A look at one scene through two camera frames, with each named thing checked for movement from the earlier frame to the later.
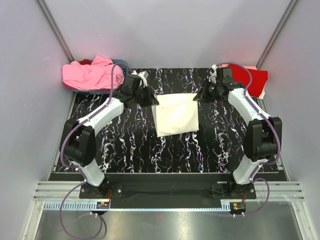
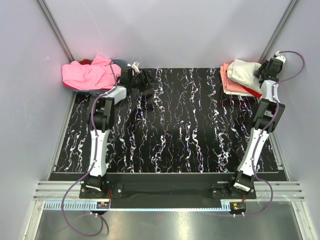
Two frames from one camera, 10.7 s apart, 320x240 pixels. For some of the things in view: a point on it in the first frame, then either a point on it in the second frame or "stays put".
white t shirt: x=176 y=113 to x=243 y=73
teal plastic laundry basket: x=125 y=65 stays put
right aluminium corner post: x=288 y=10 stays put
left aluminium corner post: x=55 y=29 stays put
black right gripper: x=200 y=96 to x=257 y=73
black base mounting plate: x=162 y=191 stays put
